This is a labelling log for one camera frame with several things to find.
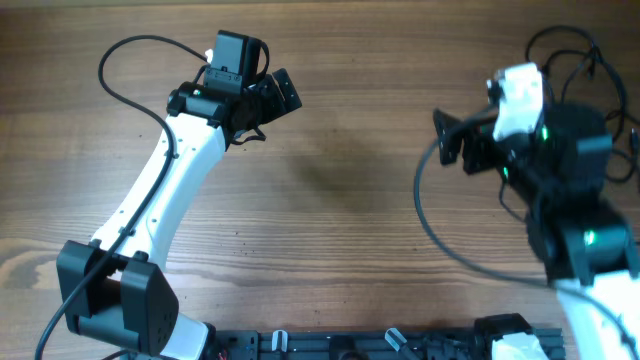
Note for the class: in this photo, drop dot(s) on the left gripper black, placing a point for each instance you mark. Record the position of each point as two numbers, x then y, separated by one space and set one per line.
276 105

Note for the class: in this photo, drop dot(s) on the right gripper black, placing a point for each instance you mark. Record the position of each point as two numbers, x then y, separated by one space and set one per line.
477 137

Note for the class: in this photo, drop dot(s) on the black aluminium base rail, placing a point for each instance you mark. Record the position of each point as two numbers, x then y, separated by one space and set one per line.
452 343

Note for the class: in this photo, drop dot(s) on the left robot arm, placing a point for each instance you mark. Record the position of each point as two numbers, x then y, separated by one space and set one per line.
113 287

